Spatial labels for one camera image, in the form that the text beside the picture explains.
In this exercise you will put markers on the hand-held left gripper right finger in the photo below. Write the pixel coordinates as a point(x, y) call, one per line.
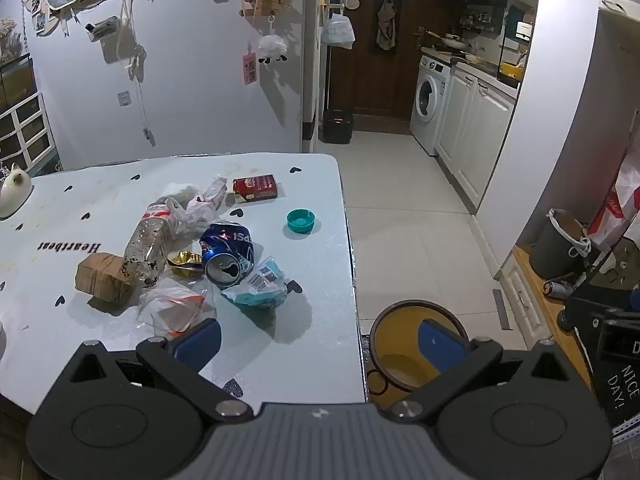
point(442, 347)

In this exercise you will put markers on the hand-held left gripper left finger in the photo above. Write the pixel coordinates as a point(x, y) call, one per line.
point(200, 342)

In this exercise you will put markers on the clear orange plastic bag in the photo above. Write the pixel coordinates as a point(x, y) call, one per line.
point(175, 310)

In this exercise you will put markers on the round brown-rimmed trash bin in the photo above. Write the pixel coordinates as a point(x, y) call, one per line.
point(400, 340)

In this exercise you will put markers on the teal white snack packet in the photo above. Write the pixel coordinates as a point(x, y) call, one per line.
point(260, 285)

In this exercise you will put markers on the gold foil wrapper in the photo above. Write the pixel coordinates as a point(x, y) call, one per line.
point(182, 260)

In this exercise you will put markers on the crushed blue drink can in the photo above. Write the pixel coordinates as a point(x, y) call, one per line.
point(225, 245)

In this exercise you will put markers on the clear plastic bottle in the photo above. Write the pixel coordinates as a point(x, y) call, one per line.
point(145, 250)

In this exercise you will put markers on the brown cardboard box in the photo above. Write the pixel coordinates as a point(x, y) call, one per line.
point(100, 275)

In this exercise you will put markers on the white plastic bag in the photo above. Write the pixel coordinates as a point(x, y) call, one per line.
point(195, 215)
point(337, 30)

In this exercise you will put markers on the teal plastic lid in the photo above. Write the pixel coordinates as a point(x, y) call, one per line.
point(300, 220)

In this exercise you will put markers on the red cigarette box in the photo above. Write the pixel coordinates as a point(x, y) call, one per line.
point(257, 187)

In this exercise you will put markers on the black printed tote bag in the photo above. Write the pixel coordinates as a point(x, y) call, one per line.
point(582, 310)

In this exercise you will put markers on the olive green cloth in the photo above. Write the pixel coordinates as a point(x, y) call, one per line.
point(620, 262)

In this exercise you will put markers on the metal spray can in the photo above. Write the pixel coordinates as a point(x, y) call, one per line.
point(557, 287)

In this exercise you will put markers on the white low cabinet wooden top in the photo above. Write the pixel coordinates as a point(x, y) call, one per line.
point(520, 290)

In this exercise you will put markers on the grey bin with white bag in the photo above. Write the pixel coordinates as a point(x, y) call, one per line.
point(552, 250)

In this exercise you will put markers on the red white shopping bag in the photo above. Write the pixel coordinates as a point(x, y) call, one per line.
point(620, 200)

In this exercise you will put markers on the white kitchen cabinet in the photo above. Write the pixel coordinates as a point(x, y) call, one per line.
point(475, 125)

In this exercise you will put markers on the white cat-shaped teapot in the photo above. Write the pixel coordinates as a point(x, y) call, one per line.
point(15, 190)

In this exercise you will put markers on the white washing machine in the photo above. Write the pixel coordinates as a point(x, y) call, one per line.
point(430, 105)

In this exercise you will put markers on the black floor heater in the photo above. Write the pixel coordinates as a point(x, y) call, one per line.
point(337, 127)

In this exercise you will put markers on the white-framed drawer cabinet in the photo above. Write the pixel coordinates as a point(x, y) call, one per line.
point(30, 130)

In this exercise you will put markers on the pink hanging card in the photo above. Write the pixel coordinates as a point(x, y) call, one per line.
point(250, 67)

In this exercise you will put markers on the brown wooden door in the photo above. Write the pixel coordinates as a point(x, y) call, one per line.
point(360, 75)

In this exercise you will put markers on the white hanging ribbon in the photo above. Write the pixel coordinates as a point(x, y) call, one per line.
point(135, 55)

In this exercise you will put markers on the white refrigerator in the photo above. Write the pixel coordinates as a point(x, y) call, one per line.
point(312, 60)

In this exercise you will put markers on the white plush sheep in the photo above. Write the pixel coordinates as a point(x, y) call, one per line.
point(272, 45)

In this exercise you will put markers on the wok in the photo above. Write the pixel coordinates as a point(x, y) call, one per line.
point(450, 40)

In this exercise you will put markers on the glass tank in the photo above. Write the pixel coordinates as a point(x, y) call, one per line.
point(15, 80)

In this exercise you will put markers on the hanging grey apron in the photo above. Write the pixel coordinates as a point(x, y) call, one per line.
point(386, 25)

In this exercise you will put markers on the hanging white plastic bag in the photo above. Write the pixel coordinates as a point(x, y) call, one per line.
point(337, 30)

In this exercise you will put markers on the dried flower bunch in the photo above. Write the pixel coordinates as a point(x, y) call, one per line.
point(10, 37)

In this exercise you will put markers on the small white wall card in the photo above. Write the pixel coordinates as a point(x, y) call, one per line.
point(124, 98)

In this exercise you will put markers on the small white wall box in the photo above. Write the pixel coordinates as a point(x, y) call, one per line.
point(104, 29)

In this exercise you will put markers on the wooden wall shelf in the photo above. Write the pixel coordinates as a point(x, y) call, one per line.
point(265, 4)

